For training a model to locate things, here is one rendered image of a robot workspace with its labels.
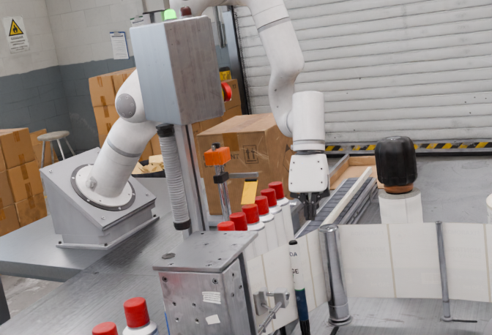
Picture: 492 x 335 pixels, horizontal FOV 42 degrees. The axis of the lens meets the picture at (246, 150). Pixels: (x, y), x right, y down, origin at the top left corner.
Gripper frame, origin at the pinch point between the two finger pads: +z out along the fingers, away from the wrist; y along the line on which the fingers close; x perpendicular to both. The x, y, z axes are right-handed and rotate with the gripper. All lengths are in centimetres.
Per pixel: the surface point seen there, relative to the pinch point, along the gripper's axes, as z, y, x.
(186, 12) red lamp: -37, -4, -57
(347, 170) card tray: -17, -12, 78
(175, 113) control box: -18, -6, -58
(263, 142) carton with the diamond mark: -21.3, -20.6, 18.3
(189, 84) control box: -23, -3, -58
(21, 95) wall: -143, -487, 394
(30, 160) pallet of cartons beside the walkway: -43, -289, 203
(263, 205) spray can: -1.4, 1.5, -34.0
